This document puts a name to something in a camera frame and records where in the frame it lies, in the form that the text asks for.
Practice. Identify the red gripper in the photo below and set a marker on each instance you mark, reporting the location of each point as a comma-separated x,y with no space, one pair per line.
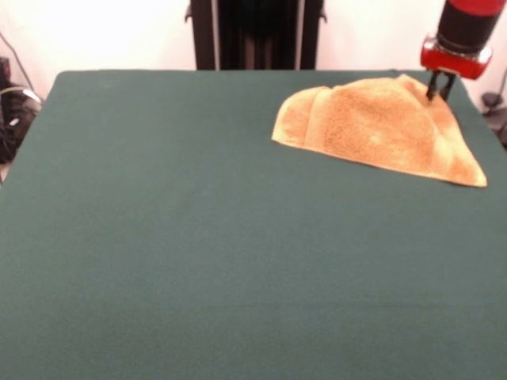
455,63

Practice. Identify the tan terry towel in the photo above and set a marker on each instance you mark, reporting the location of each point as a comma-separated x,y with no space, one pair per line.
376,126

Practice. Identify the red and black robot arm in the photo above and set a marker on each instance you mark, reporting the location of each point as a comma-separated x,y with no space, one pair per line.
467,27

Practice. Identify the black floor device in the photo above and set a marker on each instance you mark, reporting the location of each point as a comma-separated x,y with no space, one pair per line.
493,107

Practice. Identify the dark green table cloth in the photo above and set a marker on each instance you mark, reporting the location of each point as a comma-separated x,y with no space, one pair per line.
198,257

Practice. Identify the black equipment pile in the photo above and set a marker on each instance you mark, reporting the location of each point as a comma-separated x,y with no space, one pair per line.
16,122

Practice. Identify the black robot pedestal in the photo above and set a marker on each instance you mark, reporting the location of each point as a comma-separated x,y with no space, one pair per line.
253,35

